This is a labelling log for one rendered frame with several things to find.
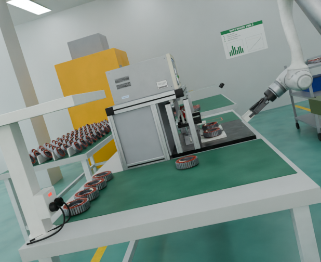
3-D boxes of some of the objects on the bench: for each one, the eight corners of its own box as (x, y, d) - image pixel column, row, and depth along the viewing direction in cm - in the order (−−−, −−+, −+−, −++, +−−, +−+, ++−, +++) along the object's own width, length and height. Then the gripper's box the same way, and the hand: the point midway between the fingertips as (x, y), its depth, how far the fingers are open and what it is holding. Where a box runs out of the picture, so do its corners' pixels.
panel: (177, 133, 243) (167, 95, 238) (171, 155, 178) (157, 103, 174) (176, 134, 243) (165, 95, 238) (169, 155, 178) (155, 103, 174)
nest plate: (224, 132, 201) (224, 130, 201) (226, 136, 186) (226, 134, 186) (201, 138, 203) (200, 135, 203) (201, 142, 189) (201, 141, 188)
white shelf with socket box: (133, 189, 142) (104, 89, 136) (112, 228, 106) (71, 94, 99) (61, 205, 147) (29, 109, 141) (17, 248, 111) (-27, 122, 104)
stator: (219, 125, 222) (217, 120, 222) (218, 128, 212) (217, 123, 211) (203, 129, 225) (202, 123, 225) (202, 132, 214) (200, 127, 214)
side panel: (171, 158, 180) (156, 103, 176) (170, 159, 177) (155, 103, 173) (124, 169, 184) (108, 115, 180) (123, 171, 181) (107, 116, 177)
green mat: (261, 138, 170) (261, 138, 170) (297, 173, 111) (297, 172, 110) (96, 177, 184) (96, 177, 184) (50, 226, 124) (50, 226, 124)
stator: (221, 131, 199) (219, 126, 199) (223, 134, 188) (221, 129, 188) (203, 135, 201) (202, 130, 200) (204, 139, 190) (202, 133, 189)
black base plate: (239, 121, 235) (239, 118, 235) (256, 139, 173) (255, 134, 172) (177, 136, 242) (177, 133, 242) (172, 158, 179) (171, 154, 179)
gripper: (282, 99, 177) (250, 127, 181) (272, 96, 197) (244, 121, 202) (272, 89, 176) (241, 118, 181) (264, 87, 197) (236, 113, 201)
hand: (246, 117), depth 191 cm, fingers open, 8 cm apart
